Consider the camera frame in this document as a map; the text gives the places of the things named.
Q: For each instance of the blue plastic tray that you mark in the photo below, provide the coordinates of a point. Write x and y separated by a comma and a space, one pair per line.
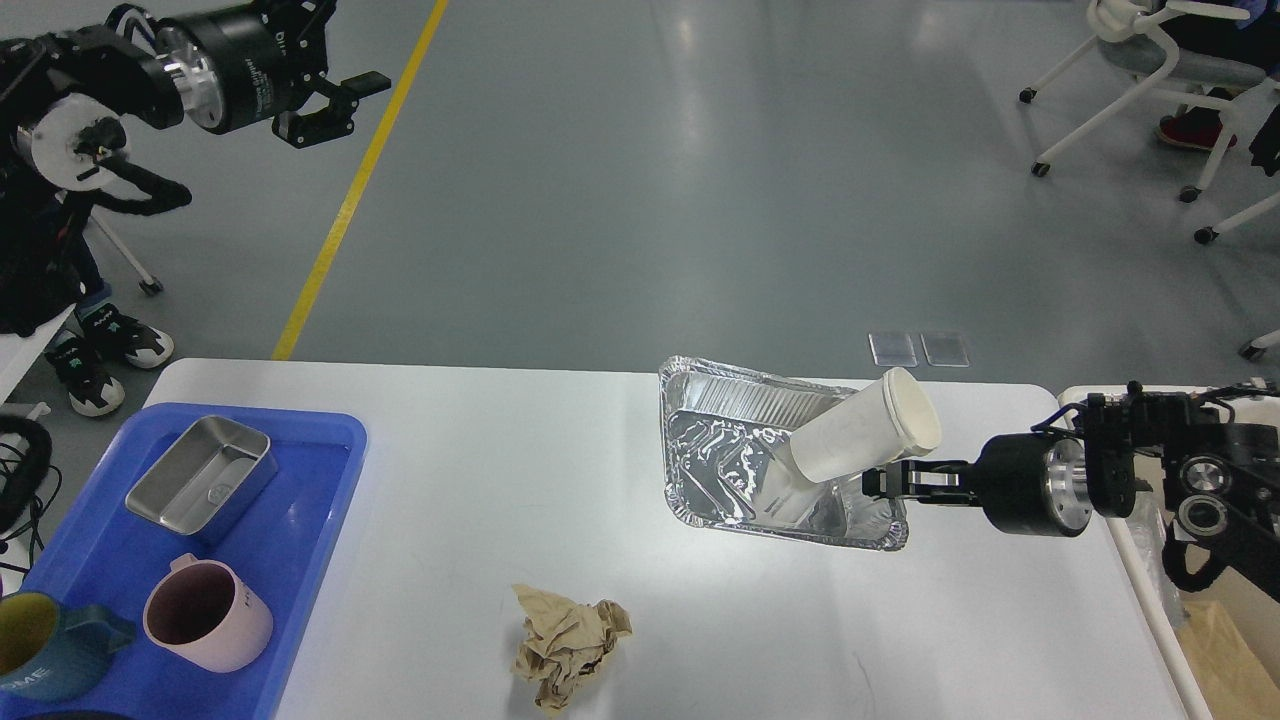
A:
105, 554

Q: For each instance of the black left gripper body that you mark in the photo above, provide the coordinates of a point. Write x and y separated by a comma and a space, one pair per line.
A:
229, 70

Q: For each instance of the pink mug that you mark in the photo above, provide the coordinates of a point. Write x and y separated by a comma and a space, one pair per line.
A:
205, 613

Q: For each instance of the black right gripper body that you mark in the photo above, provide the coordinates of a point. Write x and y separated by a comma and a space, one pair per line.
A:
1033, 485

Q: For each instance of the grey chair at left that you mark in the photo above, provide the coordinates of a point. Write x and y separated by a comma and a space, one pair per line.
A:
149, 284

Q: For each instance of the floor outlet plate left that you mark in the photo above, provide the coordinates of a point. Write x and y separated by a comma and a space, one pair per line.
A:
893, 348

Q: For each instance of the stainless steel rectangular container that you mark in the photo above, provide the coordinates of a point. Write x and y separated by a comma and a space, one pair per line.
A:
206, 481

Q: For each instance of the crumpled brown paper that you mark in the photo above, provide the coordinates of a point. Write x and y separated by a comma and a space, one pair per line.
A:
566, 644

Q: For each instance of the blue mug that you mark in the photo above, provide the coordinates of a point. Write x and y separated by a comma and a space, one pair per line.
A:
51, 653

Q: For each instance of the white chair leg right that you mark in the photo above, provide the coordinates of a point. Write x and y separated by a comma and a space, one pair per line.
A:
1252, 350

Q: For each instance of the white side table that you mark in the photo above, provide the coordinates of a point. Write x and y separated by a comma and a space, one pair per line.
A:
28, 384

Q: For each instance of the floor outlet plate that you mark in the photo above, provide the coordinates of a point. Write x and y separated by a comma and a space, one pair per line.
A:
945, 349
893, 348

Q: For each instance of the white paper cup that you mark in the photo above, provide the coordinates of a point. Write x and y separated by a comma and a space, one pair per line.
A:
888, 420

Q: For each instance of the grey office chair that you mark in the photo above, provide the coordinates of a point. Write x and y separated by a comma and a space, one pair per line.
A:
1131, 37

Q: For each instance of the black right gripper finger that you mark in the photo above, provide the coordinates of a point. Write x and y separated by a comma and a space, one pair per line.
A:
955, 496
892, 479

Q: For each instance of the aluminium foil tray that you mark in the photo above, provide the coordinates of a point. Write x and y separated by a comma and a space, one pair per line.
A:
720, 425

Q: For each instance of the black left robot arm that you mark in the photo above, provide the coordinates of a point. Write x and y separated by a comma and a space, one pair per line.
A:
66, 153

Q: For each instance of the plastic bag in bin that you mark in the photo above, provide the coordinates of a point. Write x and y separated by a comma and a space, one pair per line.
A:
1149, 538

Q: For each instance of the brown paper in bin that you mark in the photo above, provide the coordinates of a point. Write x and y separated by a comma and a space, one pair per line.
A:
1233, 682

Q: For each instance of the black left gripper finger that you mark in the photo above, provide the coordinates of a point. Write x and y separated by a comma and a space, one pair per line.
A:
297, 23
333, 121

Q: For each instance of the person in dark jeans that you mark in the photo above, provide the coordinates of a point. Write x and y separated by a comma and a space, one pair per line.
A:
101, 332

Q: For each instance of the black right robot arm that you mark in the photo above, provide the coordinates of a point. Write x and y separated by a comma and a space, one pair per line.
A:
1220, 478

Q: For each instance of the floor outlet plate right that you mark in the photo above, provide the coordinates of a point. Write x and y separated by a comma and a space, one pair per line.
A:
945, 349

